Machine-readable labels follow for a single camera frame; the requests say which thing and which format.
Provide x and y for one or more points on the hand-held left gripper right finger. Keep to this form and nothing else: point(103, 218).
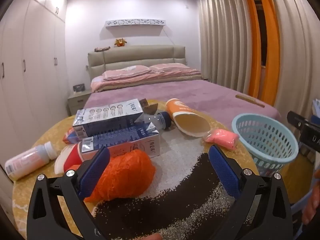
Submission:
point(225, 172)

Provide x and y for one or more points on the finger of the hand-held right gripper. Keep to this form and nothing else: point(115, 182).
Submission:
point(308, 135)

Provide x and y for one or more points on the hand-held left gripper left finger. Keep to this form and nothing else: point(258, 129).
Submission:
point(93, 173)

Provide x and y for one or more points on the red and white paper cup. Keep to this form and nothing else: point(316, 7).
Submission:
point(71, 158)

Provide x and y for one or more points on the orange mesh bag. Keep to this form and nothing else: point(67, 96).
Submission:
point(127, 175)

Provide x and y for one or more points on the light blue plastic basket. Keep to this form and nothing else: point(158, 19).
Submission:
point(270, 142)

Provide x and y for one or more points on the red and blue snack packet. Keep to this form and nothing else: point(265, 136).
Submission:
point(69, 136)

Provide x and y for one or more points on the clear plastic bottle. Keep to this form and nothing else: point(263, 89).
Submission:
point(157, 121)

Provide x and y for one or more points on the person's right hand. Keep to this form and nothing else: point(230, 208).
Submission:
point(312, 207)

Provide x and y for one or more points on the light blue plastic chair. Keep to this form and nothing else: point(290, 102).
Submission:
point(316, 110)

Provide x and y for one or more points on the pink packet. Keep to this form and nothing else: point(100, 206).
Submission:
point(222, 137)

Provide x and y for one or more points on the yellow panda printed mat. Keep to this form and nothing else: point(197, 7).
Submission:
point(180, 165)

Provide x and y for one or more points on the white and blue milk carton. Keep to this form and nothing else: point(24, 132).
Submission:
point(132, 142)

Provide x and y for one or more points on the dark blue milk carton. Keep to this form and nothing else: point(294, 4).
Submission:
point(107, 120)

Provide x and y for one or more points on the small white plastic bottle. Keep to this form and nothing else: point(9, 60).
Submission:
point(27, 160)

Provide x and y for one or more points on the wooden stick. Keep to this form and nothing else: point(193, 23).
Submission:
point(250, 100)

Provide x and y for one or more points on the orange paper cup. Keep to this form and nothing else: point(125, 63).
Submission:
point(185, 115)

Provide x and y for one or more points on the beige nightstand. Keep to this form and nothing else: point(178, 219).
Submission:
point(77, 102)

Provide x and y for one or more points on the beige curtain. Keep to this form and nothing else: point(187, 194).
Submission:
point(220, 37)
point(297, 55)

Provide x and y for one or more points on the purple bed blanket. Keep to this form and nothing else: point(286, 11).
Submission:
point(200, 95)

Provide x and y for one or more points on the brown cardboard piece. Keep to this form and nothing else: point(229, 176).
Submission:
point(150, 108)

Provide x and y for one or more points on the orange curtain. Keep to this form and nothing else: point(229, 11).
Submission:
point(250, 42)
point(272, 55)

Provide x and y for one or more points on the pink pillow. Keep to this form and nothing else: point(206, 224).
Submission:
point(170, 67)
point(125, 72)

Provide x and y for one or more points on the white wardrobe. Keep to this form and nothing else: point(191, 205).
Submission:
point(32, 67)

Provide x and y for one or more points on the flower garland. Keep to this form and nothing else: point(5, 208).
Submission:
point(102, 48)

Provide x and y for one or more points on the beige padded headboard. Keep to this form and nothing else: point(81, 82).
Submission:
point(137, 55)

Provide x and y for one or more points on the orange plush toy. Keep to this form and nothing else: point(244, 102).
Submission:
point(120, 42)

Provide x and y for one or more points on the small dark frame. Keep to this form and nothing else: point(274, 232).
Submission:
point(79, 87)

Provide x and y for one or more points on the white printed wall shelf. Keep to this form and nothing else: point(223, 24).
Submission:
point(135, 22)

